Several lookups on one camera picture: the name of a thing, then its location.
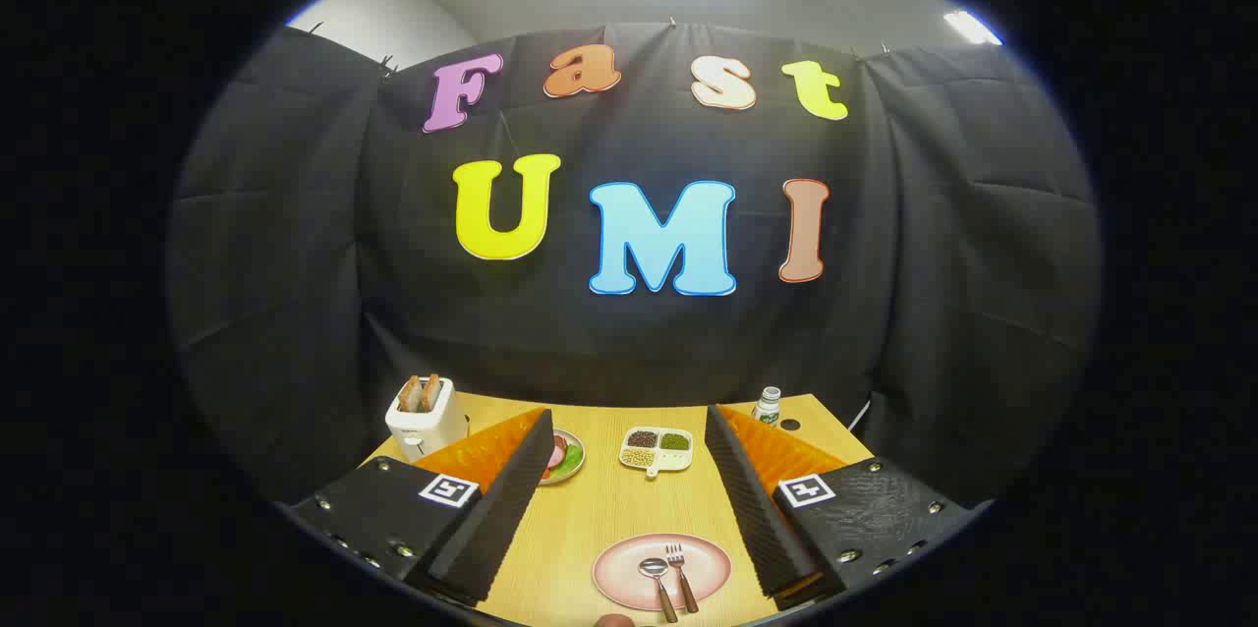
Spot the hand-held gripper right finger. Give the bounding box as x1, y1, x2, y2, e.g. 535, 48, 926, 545
704, 403, 969, 611

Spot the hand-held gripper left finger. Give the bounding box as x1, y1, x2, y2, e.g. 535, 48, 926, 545
290, 406, 557, 606

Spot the metal fork with wooden handle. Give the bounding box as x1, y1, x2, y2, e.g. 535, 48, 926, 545
665, 545, 700, 615

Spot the metal spoon with wooden handle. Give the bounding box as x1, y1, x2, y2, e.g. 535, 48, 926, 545
639, 558, 679, 624

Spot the round plate with food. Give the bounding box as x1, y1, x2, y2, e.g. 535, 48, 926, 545
539, 429, 587, 486

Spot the white toaster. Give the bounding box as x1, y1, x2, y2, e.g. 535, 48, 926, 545
385, 376, 470, 463

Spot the white divided dish with beans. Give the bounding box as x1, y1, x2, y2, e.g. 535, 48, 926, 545
618, 426, 695, 480

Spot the pink plate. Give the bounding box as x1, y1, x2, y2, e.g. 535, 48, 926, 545
592, 533, 733, 611

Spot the black backdrop cloth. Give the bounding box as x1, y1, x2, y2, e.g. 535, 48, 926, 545
167, 21, 1102, 510

